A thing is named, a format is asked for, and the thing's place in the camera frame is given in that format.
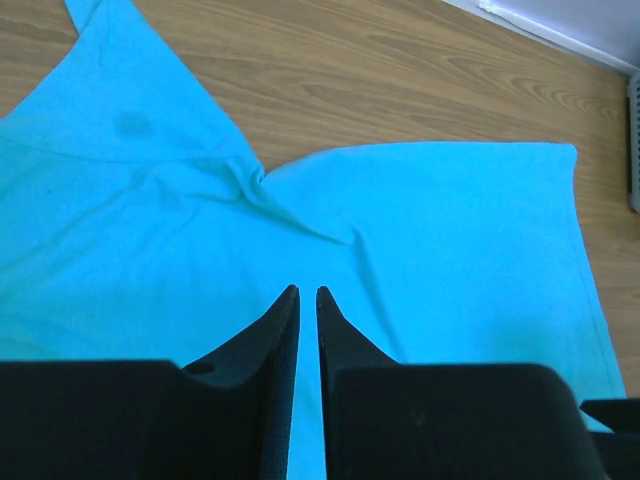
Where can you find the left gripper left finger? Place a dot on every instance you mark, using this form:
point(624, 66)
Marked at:
point(226, 415)

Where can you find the white plastic laundry basket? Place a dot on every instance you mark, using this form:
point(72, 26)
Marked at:
point(633, 93)

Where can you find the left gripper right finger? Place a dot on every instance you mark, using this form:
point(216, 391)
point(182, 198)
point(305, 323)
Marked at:
point(387, 420)

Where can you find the light blue t shirt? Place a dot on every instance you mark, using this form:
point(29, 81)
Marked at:
point(137, 222)

